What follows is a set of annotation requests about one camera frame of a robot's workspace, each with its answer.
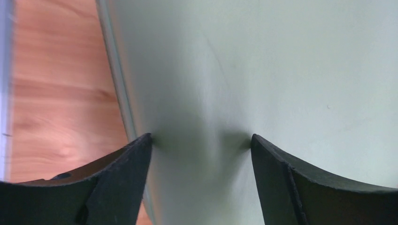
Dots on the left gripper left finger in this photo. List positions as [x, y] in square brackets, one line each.
[107, 191]

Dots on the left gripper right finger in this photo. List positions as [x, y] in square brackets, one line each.
[295, 192]

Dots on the green hard-shell suitcase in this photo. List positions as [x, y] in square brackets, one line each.
[317, 78]

